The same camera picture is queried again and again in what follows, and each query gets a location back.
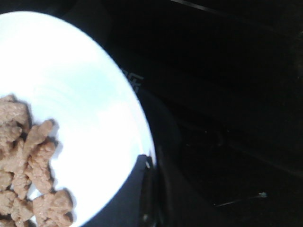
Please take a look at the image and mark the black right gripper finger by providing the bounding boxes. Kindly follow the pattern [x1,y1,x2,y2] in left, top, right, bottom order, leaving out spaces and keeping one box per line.
[87,155,166,227]

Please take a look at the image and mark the light blue plate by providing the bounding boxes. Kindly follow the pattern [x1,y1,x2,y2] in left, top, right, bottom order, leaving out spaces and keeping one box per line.
[0,12,157,227]

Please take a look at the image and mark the brown meat pieces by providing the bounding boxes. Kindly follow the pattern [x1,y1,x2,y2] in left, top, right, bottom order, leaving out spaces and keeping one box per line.
[0,95,73,227]

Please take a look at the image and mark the black glass gas cooktop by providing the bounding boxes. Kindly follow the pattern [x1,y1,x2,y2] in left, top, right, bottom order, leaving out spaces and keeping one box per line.
[46,0,303,227]

